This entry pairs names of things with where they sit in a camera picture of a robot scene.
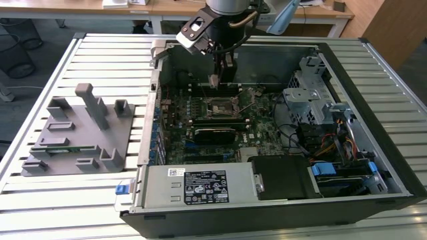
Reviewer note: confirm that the green motherboard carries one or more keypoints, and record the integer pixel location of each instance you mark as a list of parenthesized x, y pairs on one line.
[(267, 120)]

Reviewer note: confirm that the pale blue teach pendant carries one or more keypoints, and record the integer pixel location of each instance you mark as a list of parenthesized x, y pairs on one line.
[(281, 17)]

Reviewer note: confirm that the small brown box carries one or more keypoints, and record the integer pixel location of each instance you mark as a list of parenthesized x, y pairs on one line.
[(339, 6)]

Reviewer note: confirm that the coin cell battery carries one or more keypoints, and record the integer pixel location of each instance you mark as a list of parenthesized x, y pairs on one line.
[(257, 93)]

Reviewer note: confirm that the black RAM slot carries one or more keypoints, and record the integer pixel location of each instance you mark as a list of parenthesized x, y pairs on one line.
[(195, 91), (195, 88), (195, 94), (220, 125), (220, 120), (195, 85)]

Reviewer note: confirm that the black expansion slot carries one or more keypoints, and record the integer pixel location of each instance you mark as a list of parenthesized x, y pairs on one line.
[(203, 158)]

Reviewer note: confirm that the silver heatsink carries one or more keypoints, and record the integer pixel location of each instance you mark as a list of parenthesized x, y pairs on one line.
[(249, 153)]

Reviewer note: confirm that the green RAM stick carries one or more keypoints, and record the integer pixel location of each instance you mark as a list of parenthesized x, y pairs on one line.
[(62, 149)]

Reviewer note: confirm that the small blue plastic latch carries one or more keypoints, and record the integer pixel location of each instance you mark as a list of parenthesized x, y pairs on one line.
[(372, 168)]

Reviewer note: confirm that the grey floor object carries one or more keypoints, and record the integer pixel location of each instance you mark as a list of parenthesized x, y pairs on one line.
[(6, 93)]

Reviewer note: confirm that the silver power supply unit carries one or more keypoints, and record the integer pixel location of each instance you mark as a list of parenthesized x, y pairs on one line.
[(160, 180)]

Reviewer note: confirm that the wooden desk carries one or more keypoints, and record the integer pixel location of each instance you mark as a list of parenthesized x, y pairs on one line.
[(167, 10)]

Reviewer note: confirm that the black PC case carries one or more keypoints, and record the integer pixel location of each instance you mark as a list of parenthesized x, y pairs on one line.
[(233, 222)]

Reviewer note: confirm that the white box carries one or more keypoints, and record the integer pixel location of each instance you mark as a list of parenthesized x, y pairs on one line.
[(114, 4), (137, 2)]

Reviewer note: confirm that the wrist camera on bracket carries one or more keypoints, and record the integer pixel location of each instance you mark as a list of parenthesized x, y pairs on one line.
[(195, 25)]

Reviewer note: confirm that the black mesh bin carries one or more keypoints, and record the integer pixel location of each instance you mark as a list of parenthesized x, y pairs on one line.
[(16, 60), (26, 32)]

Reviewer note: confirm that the silver disk bay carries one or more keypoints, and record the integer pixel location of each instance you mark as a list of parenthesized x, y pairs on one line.
[(376, 185)]

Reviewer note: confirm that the blue case release latch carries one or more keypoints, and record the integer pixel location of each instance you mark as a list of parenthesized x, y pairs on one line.
[(121, 189)]

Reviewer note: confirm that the silver-topped CPU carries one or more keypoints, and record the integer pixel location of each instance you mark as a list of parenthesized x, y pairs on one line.
[(213, 81)]

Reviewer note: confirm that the grey parts rack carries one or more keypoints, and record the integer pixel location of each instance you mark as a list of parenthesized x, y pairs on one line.
[(120, 135)]

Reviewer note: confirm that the CPU socket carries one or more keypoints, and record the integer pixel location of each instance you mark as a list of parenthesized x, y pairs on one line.
[(217, 107)]

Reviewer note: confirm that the silver drive cage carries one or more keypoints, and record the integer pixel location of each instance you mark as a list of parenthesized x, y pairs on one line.
[(300, 105)]

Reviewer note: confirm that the wooden cabinet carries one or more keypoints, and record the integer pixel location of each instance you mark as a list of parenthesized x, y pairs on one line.
[(393, 30)]

